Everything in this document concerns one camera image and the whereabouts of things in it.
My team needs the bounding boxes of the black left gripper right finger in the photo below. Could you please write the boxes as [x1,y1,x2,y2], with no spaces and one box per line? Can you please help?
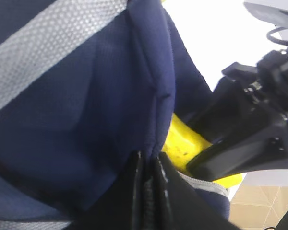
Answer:
[151,153,237,230]

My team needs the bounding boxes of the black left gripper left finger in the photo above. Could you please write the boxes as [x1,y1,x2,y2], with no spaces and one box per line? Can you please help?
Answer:
[69,151,154,230]

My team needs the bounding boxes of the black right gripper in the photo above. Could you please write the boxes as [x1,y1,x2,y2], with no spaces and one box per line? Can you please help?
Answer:
[183,49,288,144]

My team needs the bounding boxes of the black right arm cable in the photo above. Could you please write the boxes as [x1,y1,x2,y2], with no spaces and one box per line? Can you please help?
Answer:
[265,26,288,48]

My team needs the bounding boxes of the navy blue lunch bag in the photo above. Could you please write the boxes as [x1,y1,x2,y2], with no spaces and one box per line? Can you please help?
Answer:
[0,0,231,230]

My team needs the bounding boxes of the yellow toy banana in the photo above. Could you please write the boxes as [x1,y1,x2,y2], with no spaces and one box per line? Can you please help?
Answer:
[160,113,243,188]

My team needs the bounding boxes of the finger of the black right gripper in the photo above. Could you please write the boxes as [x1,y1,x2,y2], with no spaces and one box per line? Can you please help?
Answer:
[186,105,288,181]

